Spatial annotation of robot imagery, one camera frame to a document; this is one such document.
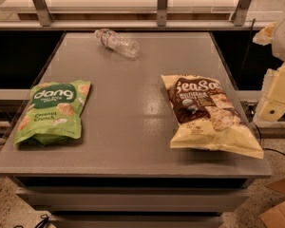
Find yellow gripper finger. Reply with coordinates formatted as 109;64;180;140
255;99;285;122

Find brown and yellow chip bag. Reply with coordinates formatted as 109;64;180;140
161;75;264;159

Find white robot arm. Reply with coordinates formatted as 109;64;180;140
253;11;285;122

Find green rice chip bag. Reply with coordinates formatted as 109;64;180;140
14;80;91;146

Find cardboard box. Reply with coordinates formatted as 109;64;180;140
259;179;285;228

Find clear plastic water bottle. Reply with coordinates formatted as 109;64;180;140
95;28;140;59

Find grey drawer cabinet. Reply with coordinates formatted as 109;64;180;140
0;32;271;228

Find black cable on right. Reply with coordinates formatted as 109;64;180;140
246;102;285;159

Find black cable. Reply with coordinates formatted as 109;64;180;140
12;214;51;228
246;102;285;159

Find metal window frame rail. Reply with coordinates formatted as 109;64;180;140
0;0;278;30

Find black cable at bottom left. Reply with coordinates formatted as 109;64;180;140
12;214;51;228

